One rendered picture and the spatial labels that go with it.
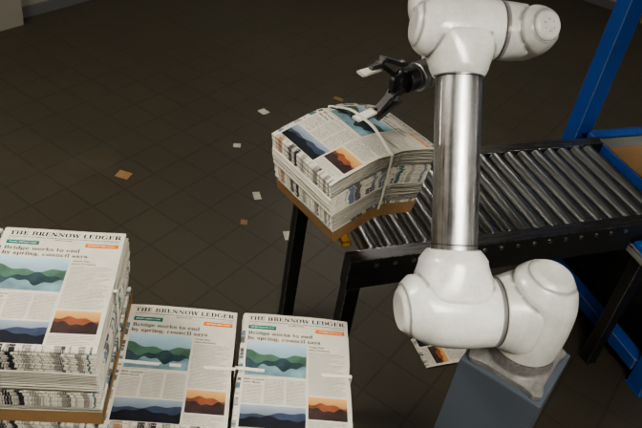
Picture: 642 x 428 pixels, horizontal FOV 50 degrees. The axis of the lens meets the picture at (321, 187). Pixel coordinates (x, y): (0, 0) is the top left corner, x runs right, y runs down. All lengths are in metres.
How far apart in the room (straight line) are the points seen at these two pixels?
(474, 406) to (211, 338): 0.67
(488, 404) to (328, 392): 0.38
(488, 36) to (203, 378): 1.03
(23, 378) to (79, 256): 0.30
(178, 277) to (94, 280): 1.54
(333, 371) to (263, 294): 1.35
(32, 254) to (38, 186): 2.01
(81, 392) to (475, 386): 0.87
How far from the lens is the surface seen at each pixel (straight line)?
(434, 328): 1.47
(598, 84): 3.21
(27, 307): 1.61
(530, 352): 1.61
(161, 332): 1.84
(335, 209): 1.92
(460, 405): 1.78
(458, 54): 1.51
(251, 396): 1.73
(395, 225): 2.31
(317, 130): 2.01
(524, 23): 1.57
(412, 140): 2.06
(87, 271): 1.67
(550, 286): 1.53
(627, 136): 3.31
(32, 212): 3.57
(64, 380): 1.58
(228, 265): 3.23
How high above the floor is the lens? 2.21
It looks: 36 degrees down
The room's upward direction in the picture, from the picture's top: 10 degrees clockwise
